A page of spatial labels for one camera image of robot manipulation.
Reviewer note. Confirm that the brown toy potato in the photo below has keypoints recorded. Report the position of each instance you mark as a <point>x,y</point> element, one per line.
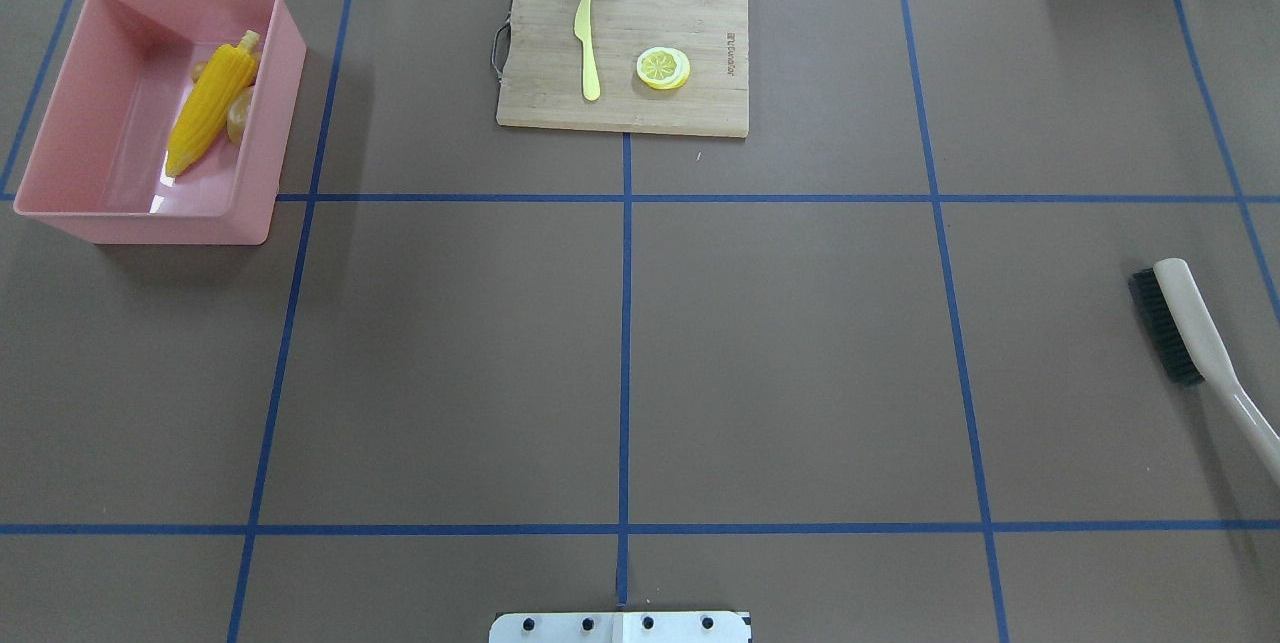
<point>237,115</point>

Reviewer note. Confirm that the yellow toy corn cob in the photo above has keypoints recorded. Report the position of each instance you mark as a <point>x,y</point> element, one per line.
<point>230,70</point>

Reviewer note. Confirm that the beige brush black bristles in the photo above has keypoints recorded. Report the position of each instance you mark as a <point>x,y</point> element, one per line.
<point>1190,349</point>

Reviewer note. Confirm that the pink plastic bin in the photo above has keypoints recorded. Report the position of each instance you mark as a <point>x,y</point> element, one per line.
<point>97,169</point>

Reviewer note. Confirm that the yellow plastic toy knife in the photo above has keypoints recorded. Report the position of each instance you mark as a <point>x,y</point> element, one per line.
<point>591,89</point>

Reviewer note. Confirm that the yellow toy lemon slices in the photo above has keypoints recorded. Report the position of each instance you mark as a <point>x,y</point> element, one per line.
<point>663,68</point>

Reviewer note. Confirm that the bamboo cutting board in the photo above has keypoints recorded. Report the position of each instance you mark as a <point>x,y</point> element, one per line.
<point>540,80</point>

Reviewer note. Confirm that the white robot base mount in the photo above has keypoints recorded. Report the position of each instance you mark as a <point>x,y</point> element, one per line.
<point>621,626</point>

